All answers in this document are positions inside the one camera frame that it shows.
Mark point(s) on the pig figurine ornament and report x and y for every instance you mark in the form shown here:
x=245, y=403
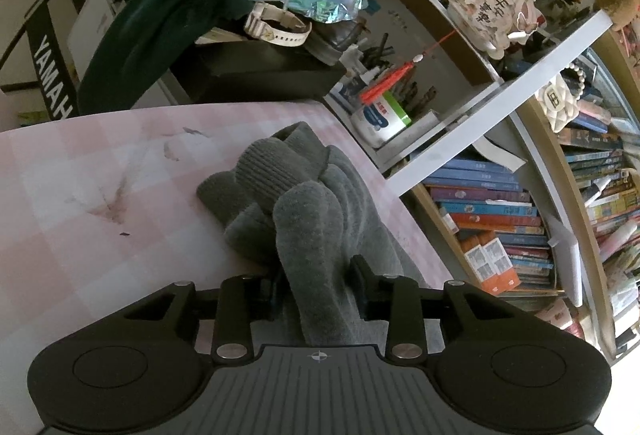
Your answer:
x=485, y=10

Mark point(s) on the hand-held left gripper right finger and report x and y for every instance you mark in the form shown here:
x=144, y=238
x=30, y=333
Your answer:
x=372, y=287

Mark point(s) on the white jar with green lid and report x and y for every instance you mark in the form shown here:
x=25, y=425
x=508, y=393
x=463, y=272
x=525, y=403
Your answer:
x=382, y=120

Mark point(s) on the red tassel ornament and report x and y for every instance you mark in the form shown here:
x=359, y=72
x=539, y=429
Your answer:
x=385, y=82

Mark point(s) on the white wristwatch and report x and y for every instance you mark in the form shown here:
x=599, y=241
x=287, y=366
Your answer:
x=280, y=32

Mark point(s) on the white quilted pearl handbag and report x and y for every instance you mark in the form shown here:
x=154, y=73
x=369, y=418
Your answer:
x=557, y=105

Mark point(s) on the bunch of paint brushes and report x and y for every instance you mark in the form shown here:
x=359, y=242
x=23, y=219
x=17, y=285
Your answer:
x=400, y=80

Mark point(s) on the white wooden bookshelf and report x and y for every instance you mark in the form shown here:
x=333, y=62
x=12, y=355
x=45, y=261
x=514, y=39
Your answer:
x=500, y=100

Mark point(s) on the grey sweatshirt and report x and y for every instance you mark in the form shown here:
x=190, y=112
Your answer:
x=310, y=225

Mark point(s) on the pink checked table mat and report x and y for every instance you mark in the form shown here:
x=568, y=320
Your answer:
x=75, y=215

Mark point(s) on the black box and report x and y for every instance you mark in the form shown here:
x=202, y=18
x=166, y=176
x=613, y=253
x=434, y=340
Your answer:
x=260, y=70

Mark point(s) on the dark green cloth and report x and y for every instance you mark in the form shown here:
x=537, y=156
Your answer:
x=150, y=25

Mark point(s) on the row of leaning books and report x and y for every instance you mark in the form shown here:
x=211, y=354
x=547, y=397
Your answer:
x=490, y=210

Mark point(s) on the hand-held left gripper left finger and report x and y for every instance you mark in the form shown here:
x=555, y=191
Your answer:
x=235, y=315

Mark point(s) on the pink cylindrical tin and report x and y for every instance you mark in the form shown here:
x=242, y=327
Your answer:
x=555, y=314

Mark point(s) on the row of colourful paperback books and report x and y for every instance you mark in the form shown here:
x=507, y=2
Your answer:
x=605, y=165

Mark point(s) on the white flat board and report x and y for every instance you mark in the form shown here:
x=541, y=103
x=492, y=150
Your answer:
x=565, y=255

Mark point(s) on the black leather shoe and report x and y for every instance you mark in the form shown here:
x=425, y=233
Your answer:
x=335, y=40

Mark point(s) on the black digital piano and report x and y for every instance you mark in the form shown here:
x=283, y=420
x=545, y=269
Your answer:
x=50, y=75

